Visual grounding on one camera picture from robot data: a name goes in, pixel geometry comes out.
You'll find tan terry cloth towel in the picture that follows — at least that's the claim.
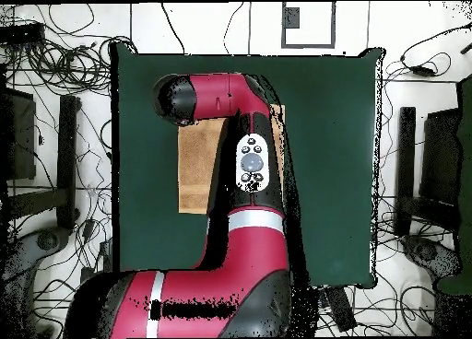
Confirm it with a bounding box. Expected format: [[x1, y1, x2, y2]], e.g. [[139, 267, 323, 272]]
[[177, 103, 286, 216]]

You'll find black flat device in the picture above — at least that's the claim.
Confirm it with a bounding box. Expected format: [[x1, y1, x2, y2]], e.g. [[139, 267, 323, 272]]
[[0, 21, 47, 46]]

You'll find dark green table cloth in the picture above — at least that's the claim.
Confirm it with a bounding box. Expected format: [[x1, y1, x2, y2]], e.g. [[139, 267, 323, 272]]
[[110, 41, 386, 291]]

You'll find black power strip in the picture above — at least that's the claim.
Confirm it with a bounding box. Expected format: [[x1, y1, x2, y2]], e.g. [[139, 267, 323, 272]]
[[98, 239, 114, 275]]

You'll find black rectangular floor device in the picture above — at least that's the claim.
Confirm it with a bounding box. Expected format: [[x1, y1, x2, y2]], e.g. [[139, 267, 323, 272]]
[[324, 286, 358, 333]]

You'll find grey wheeled floor base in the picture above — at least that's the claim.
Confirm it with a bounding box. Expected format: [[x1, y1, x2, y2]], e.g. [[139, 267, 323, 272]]
[[0, 226, 72, 318], [401, 234, 462, 278]]

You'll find black box case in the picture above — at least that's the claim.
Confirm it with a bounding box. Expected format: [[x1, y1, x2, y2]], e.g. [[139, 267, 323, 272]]
[[419, 108, 462, 207], [0, 88, 38, 181]]

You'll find black power adapter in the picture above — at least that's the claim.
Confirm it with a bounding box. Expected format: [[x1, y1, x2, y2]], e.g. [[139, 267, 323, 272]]
[[409, 64, 437, 77]]

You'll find black stand frame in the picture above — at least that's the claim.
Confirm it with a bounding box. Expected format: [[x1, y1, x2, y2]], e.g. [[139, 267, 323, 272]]
[[6, 94, 82, 231], [393, 106, 462, 237]]

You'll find black cable tangle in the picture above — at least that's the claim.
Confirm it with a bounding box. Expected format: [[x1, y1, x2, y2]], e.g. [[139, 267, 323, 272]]
[[0, 3, 139, 97]]

